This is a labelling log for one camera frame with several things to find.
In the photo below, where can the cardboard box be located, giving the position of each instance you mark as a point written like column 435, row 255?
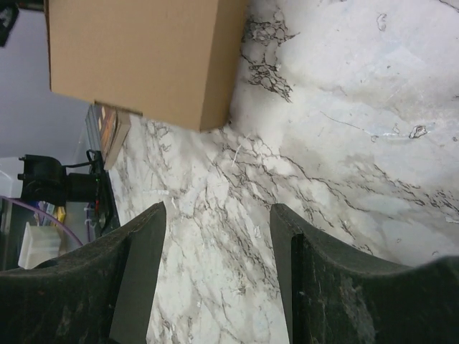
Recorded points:
column 171, row 61

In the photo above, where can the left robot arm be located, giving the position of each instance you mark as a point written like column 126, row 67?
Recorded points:
column 32, row 178

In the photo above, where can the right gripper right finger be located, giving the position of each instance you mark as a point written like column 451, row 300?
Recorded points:
column 335, row 293

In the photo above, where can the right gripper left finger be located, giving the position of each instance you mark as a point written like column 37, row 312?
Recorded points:
column 101, row 292

